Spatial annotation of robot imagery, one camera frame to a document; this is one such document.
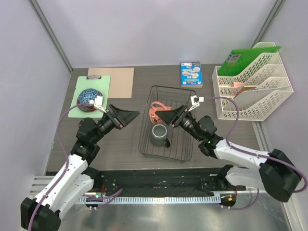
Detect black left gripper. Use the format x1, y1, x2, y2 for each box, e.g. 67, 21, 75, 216
91, 104, 140, 144

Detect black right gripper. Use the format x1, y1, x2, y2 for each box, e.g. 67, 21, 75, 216
156, 104, 203, 141

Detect pink dotted ceramic mug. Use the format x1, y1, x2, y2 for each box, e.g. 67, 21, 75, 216
149, 101, 171, 124

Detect grey ceramic mug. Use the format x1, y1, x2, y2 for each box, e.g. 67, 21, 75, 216
150, 124, 171, 148

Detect red floral plate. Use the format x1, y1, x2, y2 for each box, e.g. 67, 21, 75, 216
77, 101, 97, 112

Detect white bowl red diamond pattern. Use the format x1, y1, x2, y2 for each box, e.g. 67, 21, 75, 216
77, 88, 102, 106

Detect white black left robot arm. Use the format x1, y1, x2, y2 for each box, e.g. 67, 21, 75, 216
20, 104, 140, 231

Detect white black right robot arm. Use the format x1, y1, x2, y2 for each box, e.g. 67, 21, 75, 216
155, 105, 308, 202

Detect light green clipboard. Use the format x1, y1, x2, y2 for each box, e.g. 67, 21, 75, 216
68, 76, 110, 119

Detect blue picture book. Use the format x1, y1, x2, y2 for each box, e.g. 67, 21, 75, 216
180, 62, 203, 88

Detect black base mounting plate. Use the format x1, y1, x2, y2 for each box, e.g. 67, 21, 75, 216
88, 168, 246, 197

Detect green plastic folder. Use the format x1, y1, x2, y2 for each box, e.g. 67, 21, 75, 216
218, 46, 281, 77

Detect white plastic file organizer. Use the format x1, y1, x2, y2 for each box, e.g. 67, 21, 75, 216
212, 52, 294, 121

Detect grey wire dish rack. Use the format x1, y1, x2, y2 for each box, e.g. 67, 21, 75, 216
138, 85, 196, 162

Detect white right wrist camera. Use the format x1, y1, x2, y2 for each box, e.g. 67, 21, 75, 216
188, 95, 205, 112

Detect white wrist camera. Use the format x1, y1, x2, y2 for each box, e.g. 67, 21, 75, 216
89, 95, 106, 113
188, 95, 205, 112

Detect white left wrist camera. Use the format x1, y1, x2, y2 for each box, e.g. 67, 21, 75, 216
89, 95, 106, 113

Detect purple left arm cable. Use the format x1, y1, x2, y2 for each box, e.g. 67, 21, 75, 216
27, 101, 123, 231

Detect white slotted cable duct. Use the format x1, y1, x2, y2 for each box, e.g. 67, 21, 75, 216
76, 194, 221, 205

